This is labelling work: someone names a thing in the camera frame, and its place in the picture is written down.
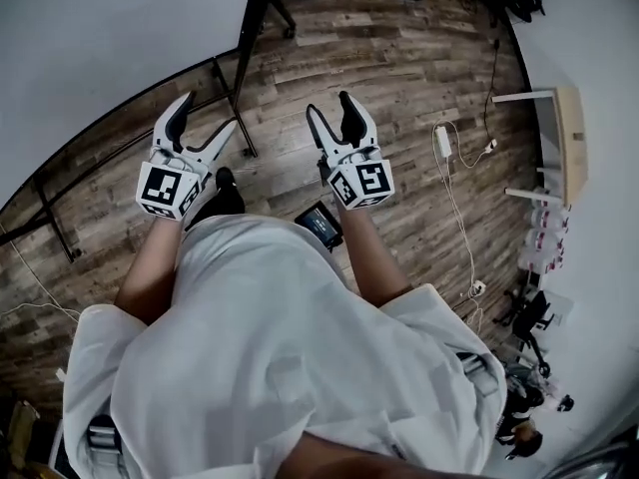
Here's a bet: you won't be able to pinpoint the grey left shoulder strap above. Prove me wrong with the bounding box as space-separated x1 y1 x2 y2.
84 413 124 471

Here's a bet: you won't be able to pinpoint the person's white shirt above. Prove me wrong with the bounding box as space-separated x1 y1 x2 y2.
62 212 508 479

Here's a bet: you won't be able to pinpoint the grey right shoulder strap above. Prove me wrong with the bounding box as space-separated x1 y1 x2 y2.
456 350 500 396

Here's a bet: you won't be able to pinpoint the person's right forearm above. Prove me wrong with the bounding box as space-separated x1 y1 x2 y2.
336 202 415 311

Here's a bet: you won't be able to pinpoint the white power strip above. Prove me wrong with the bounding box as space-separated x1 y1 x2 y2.
432 125 451 159

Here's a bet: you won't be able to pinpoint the white paper sheet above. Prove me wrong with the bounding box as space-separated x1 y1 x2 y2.
541 289 574 327

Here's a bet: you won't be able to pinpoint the black floor cable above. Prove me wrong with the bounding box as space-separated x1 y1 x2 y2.
481 37 503 142

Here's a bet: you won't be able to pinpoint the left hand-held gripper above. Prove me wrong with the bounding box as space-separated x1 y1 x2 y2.
135 90 239 223

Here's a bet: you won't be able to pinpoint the row of clear water jugs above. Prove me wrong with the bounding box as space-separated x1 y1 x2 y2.
518 200 571 274

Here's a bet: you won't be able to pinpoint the person's head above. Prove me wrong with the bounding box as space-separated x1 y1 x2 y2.
297 429 480 479

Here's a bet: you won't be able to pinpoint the person's left forearm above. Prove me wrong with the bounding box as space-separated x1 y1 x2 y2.
114 215 189 326

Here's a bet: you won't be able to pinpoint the brown cardboard piece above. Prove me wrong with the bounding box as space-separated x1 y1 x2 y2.
9 399 41 471

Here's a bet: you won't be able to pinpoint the thin white floor cable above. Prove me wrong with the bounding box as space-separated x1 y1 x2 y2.
0 225 81 326

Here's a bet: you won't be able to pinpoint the person's black trousers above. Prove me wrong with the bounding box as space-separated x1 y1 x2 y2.
187 185 247 229

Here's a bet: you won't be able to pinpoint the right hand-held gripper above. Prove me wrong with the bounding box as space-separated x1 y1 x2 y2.
305 91 395 213

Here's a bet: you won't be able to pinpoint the grey shoulder strap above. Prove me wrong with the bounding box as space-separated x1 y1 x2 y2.
456 350 500 396
84 413 124 471

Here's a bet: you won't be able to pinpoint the black screen device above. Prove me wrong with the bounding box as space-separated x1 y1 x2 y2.
294 202 345 254

